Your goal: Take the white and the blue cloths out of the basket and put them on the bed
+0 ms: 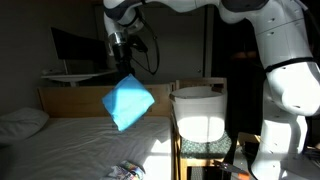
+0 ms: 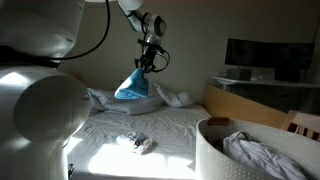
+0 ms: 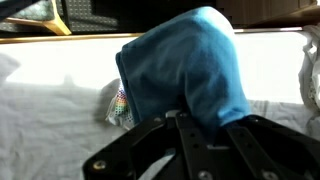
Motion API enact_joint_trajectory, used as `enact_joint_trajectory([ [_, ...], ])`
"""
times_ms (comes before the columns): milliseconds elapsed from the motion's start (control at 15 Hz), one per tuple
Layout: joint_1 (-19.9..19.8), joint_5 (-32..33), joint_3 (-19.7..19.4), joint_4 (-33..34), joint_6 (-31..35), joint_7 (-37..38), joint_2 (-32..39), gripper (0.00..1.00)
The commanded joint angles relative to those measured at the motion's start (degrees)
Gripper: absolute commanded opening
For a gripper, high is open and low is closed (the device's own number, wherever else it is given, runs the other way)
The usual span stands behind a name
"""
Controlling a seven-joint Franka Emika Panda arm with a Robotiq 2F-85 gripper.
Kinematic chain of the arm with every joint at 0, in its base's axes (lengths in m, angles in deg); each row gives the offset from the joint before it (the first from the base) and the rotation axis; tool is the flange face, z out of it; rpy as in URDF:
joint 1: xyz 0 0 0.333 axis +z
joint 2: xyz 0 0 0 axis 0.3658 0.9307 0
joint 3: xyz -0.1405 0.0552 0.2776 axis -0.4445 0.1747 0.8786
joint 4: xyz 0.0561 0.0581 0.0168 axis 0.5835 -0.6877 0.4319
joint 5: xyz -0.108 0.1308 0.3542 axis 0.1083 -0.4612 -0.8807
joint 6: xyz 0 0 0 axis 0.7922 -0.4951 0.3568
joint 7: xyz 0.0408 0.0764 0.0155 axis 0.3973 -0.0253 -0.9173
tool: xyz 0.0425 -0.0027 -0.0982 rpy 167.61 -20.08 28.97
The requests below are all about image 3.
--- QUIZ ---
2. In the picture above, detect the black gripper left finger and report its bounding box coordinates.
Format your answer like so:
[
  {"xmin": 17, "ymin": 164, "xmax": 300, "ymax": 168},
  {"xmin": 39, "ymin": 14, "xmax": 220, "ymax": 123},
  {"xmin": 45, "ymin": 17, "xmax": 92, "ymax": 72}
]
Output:
[{"xmin": 82, "ymin": 109, "xmax": 216, "ymax": 180}]

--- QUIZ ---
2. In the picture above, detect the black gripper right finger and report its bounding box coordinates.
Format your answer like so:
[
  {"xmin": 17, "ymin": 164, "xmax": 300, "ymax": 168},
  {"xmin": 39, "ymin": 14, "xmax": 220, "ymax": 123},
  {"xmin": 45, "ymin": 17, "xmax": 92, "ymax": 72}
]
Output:
[{"xmin": 216, "ymin": 114, "xmax": 320, "ymax": 180}]

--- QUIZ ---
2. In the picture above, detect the white cloth rainbow dot print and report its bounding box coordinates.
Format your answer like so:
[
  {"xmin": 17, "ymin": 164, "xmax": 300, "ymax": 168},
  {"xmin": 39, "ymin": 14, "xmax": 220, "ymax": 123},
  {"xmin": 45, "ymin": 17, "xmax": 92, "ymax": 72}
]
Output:
[{"xmin": 105, "ymin": 78, "xmax": 135, "ymax": 130}]

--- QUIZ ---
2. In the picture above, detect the blue cloth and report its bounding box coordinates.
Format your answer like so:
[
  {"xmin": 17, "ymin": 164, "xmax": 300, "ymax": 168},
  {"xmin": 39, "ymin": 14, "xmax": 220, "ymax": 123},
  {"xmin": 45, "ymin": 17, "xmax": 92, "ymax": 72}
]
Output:
[{"xmin": 115, "ymin": 6, "xmax": 253, "ymax": 141}]

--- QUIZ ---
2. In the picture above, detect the white bed mattress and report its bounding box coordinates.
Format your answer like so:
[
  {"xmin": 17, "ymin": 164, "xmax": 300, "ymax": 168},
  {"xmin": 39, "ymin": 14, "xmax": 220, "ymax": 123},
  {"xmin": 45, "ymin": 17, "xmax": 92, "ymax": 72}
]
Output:
[{"xmin": 0, "ymin": 30, "xmax": 320, "ymax": 180}]

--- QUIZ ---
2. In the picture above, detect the grey clothing pile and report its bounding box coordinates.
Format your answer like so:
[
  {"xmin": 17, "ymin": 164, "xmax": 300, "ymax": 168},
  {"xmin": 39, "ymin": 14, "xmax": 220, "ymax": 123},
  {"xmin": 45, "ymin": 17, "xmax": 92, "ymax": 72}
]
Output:
[{"xmin": 297, "ymin": 23, "xmax": 320, "ymax": 141}]

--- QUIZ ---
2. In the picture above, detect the brown wooden cabinet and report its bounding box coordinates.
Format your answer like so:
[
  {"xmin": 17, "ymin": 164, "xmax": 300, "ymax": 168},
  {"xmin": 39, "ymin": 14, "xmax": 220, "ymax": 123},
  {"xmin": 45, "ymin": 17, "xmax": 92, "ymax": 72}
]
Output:
[{"xmin": 215, "ymin": 0, "xmax": 320, "ymax": 30}]

